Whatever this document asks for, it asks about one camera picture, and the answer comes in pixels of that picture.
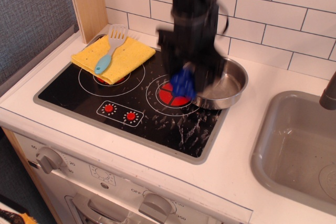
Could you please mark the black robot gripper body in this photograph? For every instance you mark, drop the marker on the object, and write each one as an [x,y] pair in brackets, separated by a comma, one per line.
[196,42]

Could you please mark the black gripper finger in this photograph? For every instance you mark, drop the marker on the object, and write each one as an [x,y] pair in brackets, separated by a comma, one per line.
[205,75]
[173,60]

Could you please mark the blue toy grapes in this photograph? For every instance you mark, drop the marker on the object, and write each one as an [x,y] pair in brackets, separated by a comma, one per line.
[183,82]

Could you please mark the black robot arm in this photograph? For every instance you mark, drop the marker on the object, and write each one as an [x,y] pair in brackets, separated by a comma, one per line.
[192,12]

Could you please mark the stainless steel pot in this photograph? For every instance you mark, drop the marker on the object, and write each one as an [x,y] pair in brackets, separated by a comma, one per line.
[226,89]

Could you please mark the yellow folded cloth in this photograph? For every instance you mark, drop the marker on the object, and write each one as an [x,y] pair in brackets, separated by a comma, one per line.
[125,59]

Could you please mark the black toy stove top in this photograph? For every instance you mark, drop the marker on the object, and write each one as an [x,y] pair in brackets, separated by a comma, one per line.
[140,107]

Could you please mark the grey plastic sink basin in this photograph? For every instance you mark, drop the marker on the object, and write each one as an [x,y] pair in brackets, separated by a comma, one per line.
[294,155]

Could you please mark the grey faucet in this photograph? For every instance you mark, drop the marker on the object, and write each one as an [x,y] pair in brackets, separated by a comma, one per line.
[328,98]

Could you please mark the grey right oven knob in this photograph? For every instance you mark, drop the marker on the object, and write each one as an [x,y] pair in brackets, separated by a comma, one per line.
[155,207]

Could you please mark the grey oven knob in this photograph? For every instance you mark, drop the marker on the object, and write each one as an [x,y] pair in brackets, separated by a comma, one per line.
[48,159]
[155,207]

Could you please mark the white toy oven front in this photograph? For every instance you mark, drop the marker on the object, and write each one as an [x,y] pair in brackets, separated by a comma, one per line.
[80,192]

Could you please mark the grey left oven knob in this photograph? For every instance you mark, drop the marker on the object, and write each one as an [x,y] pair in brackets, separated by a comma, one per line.
[48,159]

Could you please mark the orange object at floor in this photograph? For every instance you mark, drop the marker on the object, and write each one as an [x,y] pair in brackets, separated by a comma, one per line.
[14,218]

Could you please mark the grey spatula with blue handle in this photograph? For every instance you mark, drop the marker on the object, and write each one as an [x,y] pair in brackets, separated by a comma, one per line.
[116,37]

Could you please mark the light wooden post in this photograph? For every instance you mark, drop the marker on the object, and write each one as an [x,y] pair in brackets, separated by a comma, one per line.
[91,17]

